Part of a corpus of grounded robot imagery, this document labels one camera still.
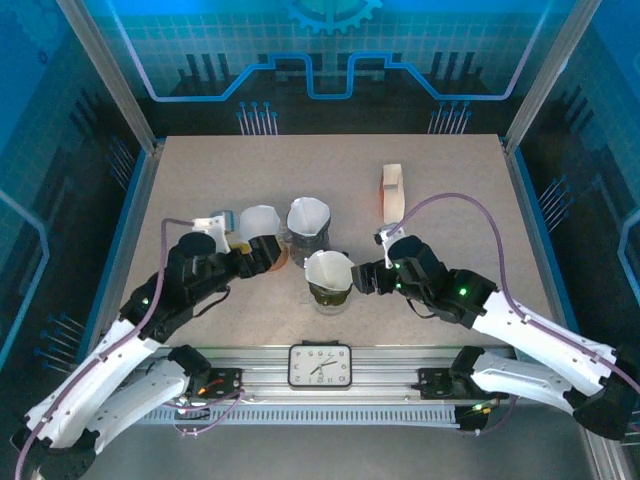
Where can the orange transparent cup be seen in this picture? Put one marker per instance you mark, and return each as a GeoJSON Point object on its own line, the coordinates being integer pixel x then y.
{"type": "Point", "coordinates": [282, 261]}

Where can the white paper coffee filter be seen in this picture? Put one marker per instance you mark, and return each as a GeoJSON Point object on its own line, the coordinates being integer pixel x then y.
{"type": "Point", "coordinates": [260, 220]}
{"type": "Point", "coordinates": [300, 215]}
{"type": "Point", "coordinates": [320, 270]}

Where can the grey transparent beaker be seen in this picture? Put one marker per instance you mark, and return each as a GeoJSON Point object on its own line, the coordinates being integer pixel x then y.
{"type": "Point", "coordinates": [305, 252]}

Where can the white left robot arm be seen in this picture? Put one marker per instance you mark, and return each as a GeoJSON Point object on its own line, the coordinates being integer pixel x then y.
{"type": "Point", "coordinates": [95, 375]}

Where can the white coffee filter stack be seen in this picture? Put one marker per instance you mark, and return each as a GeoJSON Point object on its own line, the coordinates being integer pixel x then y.
{"type": "Point", "coordinates": [395, 200]}

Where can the white-faced black clock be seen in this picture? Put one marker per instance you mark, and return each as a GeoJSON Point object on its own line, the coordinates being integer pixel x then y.
{"type": "Point", "coordinates": [320, 366]}

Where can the blue-edged table side rail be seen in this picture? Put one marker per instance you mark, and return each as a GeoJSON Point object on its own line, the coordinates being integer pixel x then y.
{"type": "Point", "coordinates": [542, 250]}
{"type": "Point", "coordinates": [131, 240]}

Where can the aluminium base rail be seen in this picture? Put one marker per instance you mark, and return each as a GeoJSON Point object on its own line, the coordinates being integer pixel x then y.
{"type": "Point", "coordinates": [390, 360]}

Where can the aluminium frame post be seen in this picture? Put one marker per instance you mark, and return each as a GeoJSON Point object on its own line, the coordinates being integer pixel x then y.
{"type": "Point", "coordinates": [549, 75]}
{"type": "Point", "coordinates": [113, 75]}

